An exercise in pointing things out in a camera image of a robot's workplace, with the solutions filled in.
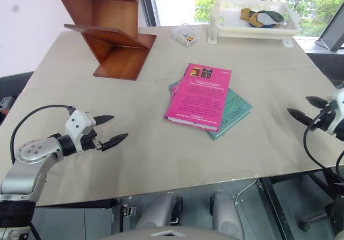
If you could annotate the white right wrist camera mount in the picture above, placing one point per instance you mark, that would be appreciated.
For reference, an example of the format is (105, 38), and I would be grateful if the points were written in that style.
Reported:
(336, 108)

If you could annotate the grey robot torso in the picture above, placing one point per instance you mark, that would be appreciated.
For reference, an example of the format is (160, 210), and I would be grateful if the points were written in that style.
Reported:
(161, 233)

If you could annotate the white plastic basket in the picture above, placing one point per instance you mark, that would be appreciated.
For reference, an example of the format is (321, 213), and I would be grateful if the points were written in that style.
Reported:
(233, 22)

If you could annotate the dark window frame post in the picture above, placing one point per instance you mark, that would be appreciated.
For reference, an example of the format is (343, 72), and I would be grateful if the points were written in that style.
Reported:
(152, 9)

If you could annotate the black slanted stand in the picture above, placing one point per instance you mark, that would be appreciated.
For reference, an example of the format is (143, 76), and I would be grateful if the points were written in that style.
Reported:
(332, 37)

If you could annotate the grey rounded robot leg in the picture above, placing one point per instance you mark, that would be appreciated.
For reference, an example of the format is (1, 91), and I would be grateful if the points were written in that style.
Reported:
(225, 213)
(158, 210)

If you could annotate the small clear plastic box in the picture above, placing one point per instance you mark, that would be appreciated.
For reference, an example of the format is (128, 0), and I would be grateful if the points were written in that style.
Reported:
(186, 35)

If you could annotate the black table frame bar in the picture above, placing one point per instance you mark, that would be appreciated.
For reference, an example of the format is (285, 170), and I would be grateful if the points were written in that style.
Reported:
(276, 210)

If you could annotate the black metal stand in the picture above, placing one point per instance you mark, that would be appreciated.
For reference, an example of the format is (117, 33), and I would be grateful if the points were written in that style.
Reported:
(322, 216)

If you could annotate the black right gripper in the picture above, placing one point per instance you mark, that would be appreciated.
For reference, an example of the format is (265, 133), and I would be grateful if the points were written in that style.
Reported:
(323, 119)

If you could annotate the wooden shelf stand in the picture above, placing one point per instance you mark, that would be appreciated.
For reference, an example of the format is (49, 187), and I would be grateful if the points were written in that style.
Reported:
(113, 36)

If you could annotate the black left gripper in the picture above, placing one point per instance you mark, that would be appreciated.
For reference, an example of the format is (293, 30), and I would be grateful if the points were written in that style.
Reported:
(88, 142)

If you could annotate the white and blue cloth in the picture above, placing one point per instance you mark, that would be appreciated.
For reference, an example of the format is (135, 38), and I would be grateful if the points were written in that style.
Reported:
(264, 20)

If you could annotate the pink book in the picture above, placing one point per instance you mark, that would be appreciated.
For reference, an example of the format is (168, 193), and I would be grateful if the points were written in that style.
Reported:
(200, 97)

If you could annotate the dark green cloth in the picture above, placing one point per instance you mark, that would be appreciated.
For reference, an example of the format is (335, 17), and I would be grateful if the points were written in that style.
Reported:
(272, 15)

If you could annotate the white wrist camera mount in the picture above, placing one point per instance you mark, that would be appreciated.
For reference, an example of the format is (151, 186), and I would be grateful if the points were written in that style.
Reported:
(336, 108)
(78, 124)

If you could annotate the teal book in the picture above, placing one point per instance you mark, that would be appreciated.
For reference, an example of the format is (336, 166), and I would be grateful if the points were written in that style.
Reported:
(233, 111)

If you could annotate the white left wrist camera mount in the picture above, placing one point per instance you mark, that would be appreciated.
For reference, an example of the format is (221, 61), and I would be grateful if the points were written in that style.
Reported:
(78, 124)

